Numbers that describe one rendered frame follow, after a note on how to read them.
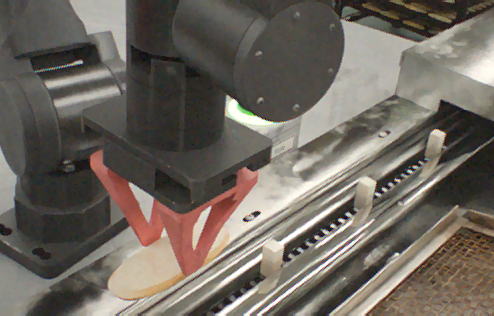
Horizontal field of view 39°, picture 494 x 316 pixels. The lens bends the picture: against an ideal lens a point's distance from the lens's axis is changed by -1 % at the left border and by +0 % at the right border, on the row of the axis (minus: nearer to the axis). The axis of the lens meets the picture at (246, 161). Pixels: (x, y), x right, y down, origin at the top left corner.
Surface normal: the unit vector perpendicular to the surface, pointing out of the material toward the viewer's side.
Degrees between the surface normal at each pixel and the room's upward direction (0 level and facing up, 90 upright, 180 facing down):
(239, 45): 66
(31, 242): 0
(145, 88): 90
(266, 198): 0
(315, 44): 89
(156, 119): 90
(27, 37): 47
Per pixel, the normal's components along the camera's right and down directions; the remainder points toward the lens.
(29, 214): -0.47, 0.44
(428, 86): -0.66, 0.36
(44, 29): 0.48, -0.22
